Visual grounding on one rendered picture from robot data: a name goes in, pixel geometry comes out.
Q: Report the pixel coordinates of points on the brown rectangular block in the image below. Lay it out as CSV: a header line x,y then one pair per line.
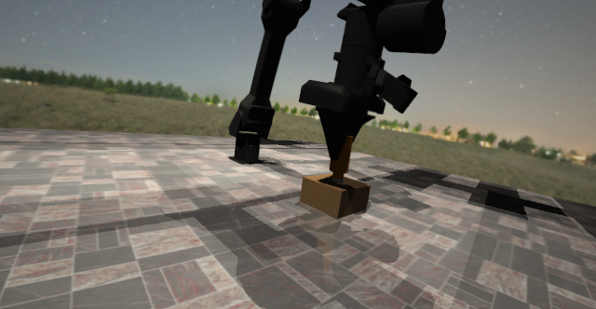
x,y
337,199

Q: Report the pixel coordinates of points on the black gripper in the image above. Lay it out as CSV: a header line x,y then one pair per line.
x,y
341,107

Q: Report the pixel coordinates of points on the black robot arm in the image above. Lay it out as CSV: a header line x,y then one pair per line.
x,y
410,26

